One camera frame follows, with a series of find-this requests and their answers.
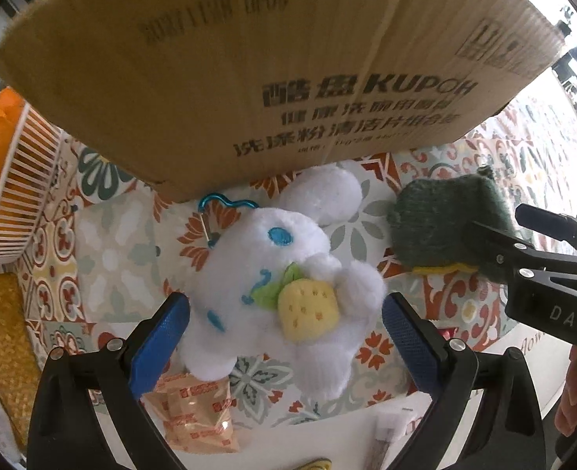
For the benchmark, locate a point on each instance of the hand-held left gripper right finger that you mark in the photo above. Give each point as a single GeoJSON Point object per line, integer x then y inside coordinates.
{"type": "Point", "coordinates": [411, 347]}

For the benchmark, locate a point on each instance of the small white packet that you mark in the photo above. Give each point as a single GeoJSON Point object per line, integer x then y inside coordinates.
{"type": "Point", "coordinates": [391, 423]}

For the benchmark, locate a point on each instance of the clear orange snack packet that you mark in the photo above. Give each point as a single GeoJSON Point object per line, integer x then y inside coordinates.
{"type": "Point", "coordinates": [195, 411]}

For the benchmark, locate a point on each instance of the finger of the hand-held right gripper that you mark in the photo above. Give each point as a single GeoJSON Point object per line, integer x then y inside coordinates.
{"type": "Point", "coordinates": [562, 230]}
{"type": "Point", "coordinates": [508, 252]}

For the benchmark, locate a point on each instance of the white plush bunny toy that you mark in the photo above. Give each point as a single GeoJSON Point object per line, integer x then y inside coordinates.
{"type": "Point", "coordinates": [269, 254]}

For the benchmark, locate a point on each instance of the yellow woven tissue box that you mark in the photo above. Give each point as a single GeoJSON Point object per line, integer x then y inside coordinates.
{"type": "Point", "coordinates": [0, 333]}

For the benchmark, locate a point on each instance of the white slatted fruit basket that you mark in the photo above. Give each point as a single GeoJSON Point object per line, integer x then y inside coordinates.
{"type": "Point", "coordinates": [24, 181]}

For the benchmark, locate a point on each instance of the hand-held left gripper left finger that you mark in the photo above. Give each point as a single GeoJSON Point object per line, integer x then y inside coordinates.
{"type": "Point", "coordinates": [159, 347]}

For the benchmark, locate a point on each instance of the green knitted toy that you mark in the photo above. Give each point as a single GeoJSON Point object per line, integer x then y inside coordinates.
{"type": "Point", "coordinates": [440, 215]}

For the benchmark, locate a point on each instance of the brown cardboard box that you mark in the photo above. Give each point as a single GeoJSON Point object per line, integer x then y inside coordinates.
{"type": "Point", "coordinates": [220, 83]}

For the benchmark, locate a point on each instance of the small yellow object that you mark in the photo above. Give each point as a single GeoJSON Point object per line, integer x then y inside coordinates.
{"type": "Point", "coordinates": [319, 465]}

